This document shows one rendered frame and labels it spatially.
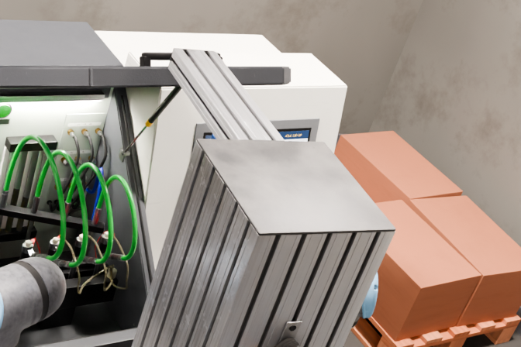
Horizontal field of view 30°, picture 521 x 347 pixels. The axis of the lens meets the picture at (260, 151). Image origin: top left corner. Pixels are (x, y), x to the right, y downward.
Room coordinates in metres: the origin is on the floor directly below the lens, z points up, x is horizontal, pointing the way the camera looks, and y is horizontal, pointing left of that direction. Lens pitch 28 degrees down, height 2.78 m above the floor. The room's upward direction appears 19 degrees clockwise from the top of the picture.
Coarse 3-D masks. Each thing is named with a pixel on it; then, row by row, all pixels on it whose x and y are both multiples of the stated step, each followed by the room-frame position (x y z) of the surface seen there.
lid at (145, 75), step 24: (0, 72) 1.59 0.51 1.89; (24, 72) 1.59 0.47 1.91; (48, 72) 1.59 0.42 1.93; (72, 72) 1.59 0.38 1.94; (96, 72) 1.59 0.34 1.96; (120, 72) 1.63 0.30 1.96; (144, 72) 1.66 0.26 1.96; (168, 72) 1.70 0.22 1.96; (240, 72) 1.81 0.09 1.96; (264, 72) 1.85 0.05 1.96; (288, 72) 2.02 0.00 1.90
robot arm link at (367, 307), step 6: (372, 282) 1.67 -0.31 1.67; (372, 288) 1.66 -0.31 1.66; (372, 294) 1.65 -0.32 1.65; (366, 300) 1.65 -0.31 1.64; (372, 300) 1.65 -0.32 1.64; (366, 306) 1.65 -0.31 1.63; (372, 306) 1.65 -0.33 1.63; (360, 312) 1.65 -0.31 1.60; (366, 312) 1.65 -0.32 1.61; (372, 312) 1.65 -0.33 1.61; (354, 324) 1.67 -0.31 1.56
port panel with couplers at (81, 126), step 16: (64, 128) 2.44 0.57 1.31; (80, 128) 2.47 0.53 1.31; (96, 128) 2.51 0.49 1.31; (64, 144) 2.45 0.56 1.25; (80, 144) 2.48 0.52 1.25; (96, 144) 2.52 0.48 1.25; (64, 160) 2.44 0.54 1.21; (80, 160) 2.46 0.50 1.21; (64, 176) 2.46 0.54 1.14; (80, 176) 2.50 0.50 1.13; (48, 192) 2.44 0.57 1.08
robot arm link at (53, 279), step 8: (32, 264) 1.34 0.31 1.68; (40, 264) 1.35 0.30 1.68; (48, 264) 1.37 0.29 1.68; (40, 272) 1.33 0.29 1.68; (48, 272) 1.34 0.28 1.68; (56, 272) 1.36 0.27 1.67; (48, 280) 1.33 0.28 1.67; (56, 280) 1.34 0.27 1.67; (64, 280) 1.38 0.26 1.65; (48, 288) 1.32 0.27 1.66; (56, 288) 1.33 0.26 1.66; (64, 288) 1.36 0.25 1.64; (48, 296) 1.43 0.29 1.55; (56, 296) 1.33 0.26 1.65; (64, 296) 1.37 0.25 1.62; (56, 304) 1.33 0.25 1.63; (48, 312) 1.31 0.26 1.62
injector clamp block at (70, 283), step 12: (84, 276) 2.26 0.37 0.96; (72, 288) 2.17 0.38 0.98; (84, 288) 2.20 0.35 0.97; (96, 288) 2.22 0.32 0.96; (72, 300) 2.18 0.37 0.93; (84, 300) 2.20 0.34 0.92; (96, 300) 2.23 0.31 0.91; (108, 300) 2.26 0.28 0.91; (60, 312) 2.16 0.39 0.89; (72, 312) 2.19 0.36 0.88; (36, 324) 2.14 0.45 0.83; (48, 324) 2.14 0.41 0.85; (60, 324) 2.17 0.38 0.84
